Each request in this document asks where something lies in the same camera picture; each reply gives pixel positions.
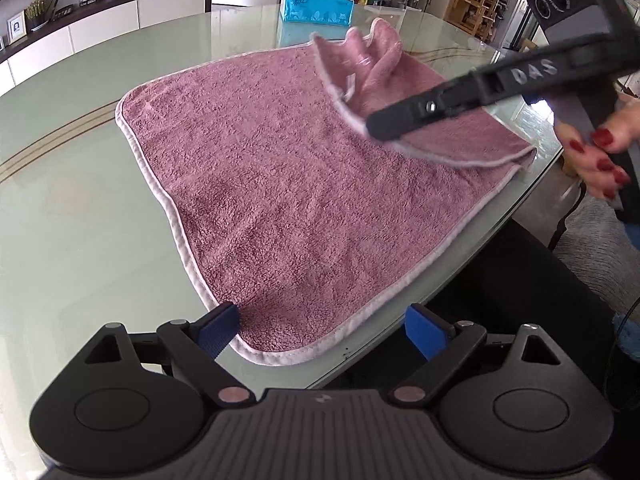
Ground person's right hand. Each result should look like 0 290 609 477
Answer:
555 105 640 202

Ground pink towel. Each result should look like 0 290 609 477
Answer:
115 16 539 367

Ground wooden shelf unit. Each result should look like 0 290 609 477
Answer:
444 0 517 43

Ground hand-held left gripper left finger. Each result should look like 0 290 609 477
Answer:
82 301 257 409

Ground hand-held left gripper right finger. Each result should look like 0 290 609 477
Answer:
390 302 563 409

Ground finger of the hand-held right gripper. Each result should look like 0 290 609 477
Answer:
365 72 484 143

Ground white photo frame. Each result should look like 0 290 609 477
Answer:
6 9 28 42

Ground white TV cabinet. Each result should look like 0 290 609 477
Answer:
0 0 213 102

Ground person's blue jeans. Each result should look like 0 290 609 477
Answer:
611 310 640 363

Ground blue tissue box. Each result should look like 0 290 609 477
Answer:
281 0 356 26

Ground person's black clothing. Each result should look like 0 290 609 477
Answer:
307 219 617 398

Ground grass plant in dark pot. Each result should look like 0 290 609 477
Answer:
25 0 48 32

